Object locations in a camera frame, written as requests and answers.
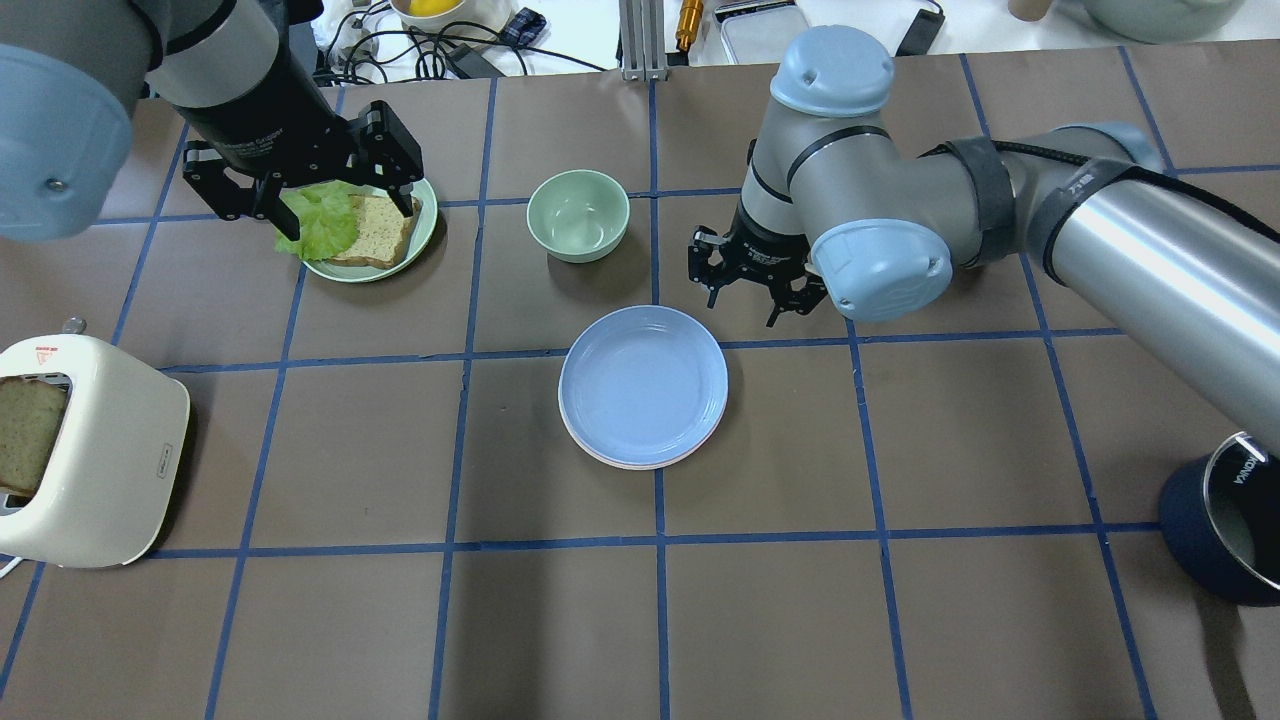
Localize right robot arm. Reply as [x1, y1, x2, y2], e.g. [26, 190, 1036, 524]
[687, 26, 1279, 451]

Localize blue plate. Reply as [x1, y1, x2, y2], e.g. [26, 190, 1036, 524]
[557, 305, 730, 419]

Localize green plate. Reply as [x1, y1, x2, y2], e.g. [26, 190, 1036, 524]
[276, 179, 439, 284]

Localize kitchen scale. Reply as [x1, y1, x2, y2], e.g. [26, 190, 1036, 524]
[713, 1, 810, 65]

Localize aluminium frame post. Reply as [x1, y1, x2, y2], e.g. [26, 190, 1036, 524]
[618, 0, 669, 82]

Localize white toaster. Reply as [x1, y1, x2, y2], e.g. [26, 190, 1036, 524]
[1, 333, 193, 568]

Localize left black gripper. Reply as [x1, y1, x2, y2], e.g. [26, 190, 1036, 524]
[160, 40, 425, 241]

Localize blue saucepan with lid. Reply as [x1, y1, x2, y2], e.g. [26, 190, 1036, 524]
[1158, 432, 1279, 607]

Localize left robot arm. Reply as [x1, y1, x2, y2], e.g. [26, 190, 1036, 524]
[1, 1, 425, 242]

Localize green bowl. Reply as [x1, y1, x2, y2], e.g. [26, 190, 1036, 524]
[526, 169, 631, 264]

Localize green lettuce leaf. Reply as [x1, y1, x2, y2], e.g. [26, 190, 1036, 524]
[274, 181, 358, 261]

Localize bread slice in toaster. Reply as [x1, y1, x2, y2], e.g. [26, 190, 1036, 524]
[1, 377, 69, 498]

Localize bread slice on plate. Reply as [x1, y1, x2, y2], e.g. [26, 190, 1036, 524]
[325, 195, 422, 269]

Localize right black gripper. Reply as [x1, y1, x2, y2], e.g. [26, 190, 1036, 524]
[687, 205, 828, 328]

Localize black power adapter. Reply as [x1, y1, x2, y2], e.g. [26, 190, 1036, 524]
[895, 9, 946, 56]

